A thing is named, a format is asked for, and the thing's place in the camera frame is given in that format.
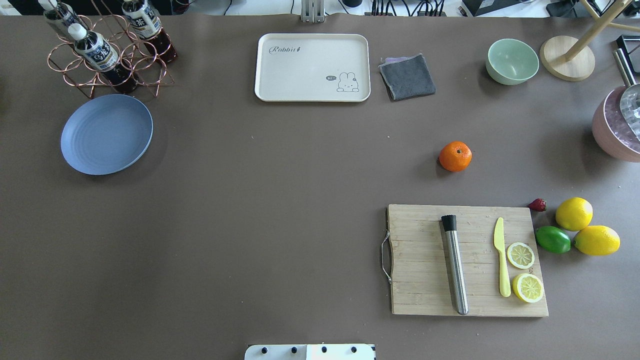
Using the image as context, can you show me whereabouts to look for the orange fruit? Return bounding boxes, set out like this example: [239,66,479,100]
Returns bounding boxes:
[438,141,473,173]

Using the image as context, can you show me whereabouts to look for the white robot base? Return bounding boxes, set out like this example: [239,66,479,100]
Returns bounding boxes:
[244,343,377,360]

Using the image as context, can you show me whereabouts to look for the blue round plate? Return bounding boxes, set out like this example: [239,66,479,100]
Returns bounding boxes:
[61,94,154,176]

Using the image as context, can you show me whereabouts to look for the cream rabbit tray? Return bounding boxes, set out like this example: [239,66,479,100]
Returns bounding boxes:
[254,33,371,103]

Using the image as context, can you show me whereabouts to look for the grey folded cloth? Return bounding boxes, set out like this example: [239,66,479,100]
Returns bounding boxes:
[378,53,437,101]

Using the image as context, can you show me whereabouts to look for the steel muddler black tip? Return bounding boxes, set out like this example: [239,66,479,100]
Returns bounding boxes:
[441,214,470,316]

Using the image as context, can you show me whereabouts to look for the wooden cutting board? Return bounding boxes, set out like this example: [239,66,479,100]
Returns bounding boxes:
[387,203,549,318]

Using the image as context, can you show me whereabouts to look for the lemon slice upper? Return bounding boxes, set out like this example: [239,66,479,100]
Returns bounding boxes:
[506,242,536,270]

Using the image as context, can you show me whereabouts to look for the lemon slice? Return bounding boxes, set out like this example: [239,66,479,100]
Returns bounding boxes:
[511,273,544,304]
[506,242,536,270]

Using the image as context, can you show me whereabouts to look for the red strawberry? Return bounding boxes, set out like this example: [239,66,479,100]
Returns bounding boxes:
[527,198,547,212]

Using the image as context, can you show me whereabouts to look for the green bowl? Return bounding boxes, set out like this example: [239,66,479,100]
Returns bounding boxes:
[486,38,540,85]

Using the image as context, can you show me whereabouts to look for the tea bottle right rear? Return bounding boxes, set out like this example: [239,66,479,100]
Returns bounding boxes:
[121,0,178,64]

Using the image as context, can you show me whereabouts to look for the tea bottle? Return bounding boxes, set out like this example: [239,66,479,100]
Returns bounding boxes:
[67,23,138,94]
[121,0,178,64]
[38,0,86,38]

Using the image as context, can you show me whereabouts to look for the lemon slice lower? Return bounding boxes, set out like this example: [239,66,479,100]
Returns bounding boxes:
[511,273,544,304]

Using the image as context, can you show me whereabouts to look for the green lime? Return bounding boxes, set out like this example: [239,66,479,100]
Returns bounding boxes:
[534,225,572,254]

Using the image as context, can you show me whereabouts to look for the yellow lemon upper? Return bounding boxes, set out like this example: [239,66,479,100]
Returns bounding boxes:
[555,197,594,231]

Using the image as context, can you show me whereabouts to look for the yellow lemon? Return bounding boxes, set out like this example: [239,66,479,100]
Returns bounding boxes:
[555,197,594,231]
[574,225,621,256]

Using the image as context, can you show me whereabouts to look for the tea bottle front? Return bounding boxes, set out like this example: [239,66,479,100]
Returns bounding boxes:
[67,23,138,94]

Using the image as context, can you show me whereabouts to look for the wooden cup stand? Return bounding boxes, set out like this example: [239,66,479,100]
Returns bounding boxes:
[539,0,640,82]

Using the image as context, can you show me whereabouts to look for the yellow lemon lower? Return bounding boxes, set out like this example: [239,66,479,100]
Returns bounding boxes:
[574,225,621,256]

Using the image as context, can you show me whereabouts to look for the pink ice bowl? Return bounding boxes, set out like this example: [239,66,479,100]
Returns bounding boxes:
[591,86,640,163]

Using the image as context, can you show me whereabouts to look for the tea bottle left rear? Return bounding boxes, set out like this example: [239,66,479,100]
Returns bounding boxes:
[38,0,86,38]

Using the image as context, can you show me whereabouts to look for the steel ice scoop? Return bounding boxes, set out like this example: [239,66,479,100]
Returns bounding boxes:
[614,48,640,140]

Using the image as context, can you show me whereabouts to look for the copper wire bottle rack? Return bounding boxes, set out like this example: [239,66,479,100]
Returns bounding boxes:
[46,8,173,99]

